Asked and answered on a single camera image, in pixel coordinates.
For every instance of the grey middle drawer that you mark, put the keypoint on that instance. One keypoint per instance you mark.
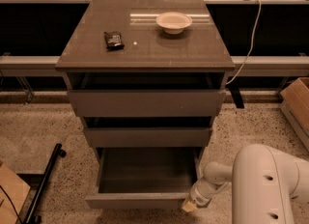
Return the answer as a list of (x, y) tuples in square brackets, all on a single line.
[(148, 132)]

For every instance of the grey bottom drawer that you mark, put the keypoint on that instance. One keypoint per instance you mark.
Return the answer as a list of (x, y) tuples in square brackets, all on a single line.
[(145, 178)]

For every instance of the black snack packet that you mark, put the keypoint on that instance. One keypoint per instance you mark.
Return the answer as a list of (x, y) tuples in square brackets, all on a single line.
[(113, 40)]

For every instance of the black metal bar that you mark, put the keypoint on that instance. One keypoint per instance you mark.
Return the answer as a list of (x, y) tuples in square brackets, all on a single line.
[(31, 217)]

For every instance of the black bracket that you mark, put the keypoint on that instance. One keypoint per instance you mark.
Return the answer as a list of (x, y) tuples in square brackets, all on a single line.
[(233, 87)]

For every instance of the yellow covered gripper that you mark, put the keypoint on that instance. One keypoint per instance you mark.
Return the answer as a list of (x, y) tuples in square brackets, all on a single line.
[(197, 198)]

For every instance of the white ceramic bowl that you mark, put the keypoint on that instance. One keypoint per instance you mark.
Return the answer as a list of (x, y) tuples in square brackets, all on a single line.
[(173, 23)]

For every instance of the grey top drawer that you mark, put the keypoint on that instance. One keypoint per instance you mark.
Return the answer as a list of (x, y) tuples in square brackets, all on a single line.
[(146, 94)]

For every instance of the grey drawer cabinet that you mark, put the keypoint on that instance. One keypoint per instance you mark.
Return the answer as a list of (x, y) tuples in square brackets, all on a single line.
[(198, 48)]

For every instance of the grey drawer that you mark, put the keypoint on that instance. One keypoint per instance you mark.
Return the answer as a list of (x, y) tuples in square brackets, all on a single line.
[(145, 178), (148, 132), (146, 94)]

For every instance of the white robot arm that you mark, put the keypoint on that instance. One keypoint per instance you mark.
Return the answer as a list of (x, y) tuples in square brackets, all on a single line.
[(263, 182)]

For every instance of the cardboard box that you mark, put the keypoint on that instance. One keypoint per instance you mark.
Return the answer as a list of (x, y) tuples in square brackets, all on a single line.
[(13, 195), (295, 107)]

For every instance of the cardboard box right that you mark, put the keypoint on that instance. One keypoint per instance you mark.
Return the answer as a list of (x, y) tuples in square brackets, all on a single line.
[(295, 107)]

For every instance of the cardboard box left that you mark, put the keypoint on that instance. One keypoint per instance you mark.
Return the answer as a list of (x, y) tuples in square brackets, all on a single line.
[(13, 195)]

